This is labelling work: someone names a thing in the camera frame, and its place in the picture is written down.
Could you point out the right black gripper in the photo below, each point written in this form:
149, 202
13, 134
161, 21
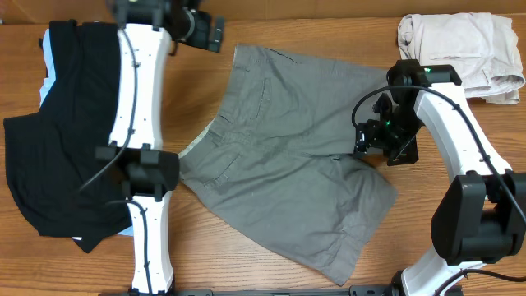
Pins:
368, 136

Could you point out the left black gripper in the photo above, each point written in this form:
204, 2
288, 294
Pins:
203, 39

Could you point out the grey shorts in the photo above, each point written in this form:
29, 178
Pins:
276, 163

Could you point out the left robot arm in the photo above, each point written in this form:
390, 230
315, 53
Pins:
149, 32

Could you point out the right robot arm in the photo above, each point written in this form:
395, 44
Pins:
481, 218

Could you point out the folded beige shorts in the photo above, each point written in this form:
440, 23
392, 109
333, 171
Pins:
482, 48

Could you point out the light blue garment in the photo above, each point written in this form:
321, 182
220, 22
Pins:
79, 100

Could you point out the black garment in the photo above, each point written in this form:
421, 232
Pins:
22, 141

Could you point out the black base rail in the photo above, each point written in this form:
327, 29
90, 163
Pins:
279, 292

